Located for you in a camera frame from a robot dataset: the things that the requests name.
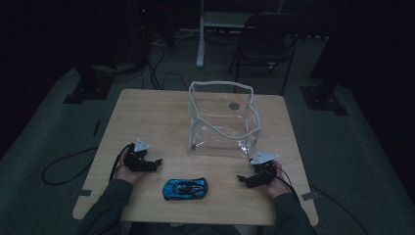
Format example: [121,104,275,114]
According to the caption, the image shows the blue toy car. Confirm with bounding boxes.
[161,176,208,202]

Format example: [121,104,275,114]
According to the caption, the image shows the black folding chair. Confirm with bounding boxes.
[228,12,302,96]

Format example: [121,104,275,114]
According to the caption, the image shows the black stand base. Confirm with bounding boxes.
[63,63,115,106]
[300,76,349,117]

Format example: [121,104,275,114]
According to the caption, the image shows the white desk frame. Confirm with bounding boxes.
[195,0,285,69]

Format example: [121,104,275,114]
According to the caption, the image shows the person's left hand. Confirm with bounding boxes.
[114,148,148,186]

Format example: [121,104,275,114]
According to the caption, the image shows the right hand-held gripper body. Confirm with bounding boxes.
[249,151,280,184]

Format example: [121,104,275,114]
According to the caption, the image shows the left hand-held gripper cable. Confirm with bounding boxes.
[109,143,135,182]

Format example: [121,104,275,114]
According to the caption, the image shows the hand-held gripper cable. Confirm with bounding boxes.
[109,143,135,182]
[267,164,300,200]

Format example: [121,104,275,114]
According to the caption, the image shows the right hand-held gripper cable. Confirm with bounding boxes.
[267,164,300,200]

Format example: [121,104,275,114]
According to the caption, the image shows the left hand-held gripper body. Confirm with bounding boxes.
[124,137,152,172]

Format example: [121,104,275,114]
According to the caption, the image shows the person's right hand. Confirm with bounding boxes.
[260,160,294,200]

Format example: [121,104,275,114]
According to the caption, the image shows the black floor cable loop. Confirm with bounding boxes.
[41,146,100,186]

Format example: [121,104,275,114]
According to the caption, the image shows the transparent plastic bag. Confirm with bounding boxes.
[187,80,261,160]

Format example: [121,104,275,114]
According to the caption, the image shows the black cables behind table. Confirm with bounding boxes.
[143,42,191,91]

